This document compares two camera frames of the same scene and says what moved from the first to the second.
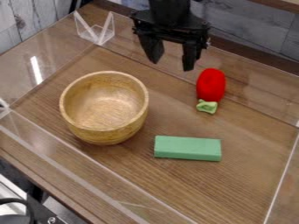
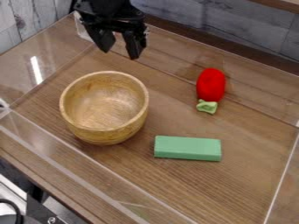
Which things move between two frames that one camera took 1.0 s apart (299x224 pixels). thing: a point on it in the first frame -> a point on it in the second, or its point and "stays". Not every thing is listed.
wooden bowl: (104, 106) stays
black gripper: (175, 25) -> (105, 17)
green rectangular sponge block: (188, 148) stays
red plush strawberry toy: (210, 89) stays
